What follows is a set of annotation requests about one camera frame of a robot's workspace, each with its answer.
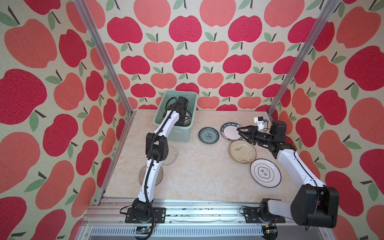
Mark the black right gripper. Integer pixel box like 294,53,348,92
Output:
238,125,275,148

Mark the large green red ring plate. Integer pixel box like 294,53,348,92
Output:
183,110,193,127

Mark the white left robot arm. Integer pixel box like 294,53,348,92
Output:
126,97,189,223

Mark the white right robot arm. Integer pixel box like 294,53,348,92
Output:
237,121,340,229

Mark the light green plastic bin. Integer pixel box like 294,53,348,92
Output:
153,90,198,142

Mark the green rim text plate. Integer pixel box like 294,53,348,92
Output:
221,122,243,142

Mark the beige speckled ceramic plate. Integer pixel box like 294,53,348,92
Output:
229,140,257,164

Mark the blue floral pattern plate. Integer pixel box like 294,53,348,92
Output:
199,127,220,144

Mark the white plate black flower outline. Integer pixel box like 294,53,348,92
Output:
250,159,282,188

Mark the grey glass plate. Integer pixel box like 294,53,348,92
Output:
139,166,164,186

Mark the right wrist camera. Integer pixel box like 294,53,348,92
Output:
254,117,269,132

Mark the right aluminium frame post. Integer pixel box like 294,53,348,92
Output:
268,0,341,120

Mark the aluminium frame post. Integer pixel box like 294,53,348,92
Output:
73,0,133,116
268,0,341,120

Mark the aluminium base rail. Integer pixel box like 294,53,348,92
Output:
74,197,335,240

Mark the left aluminium frame post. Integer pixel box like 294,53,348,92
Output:
73,0,133,116

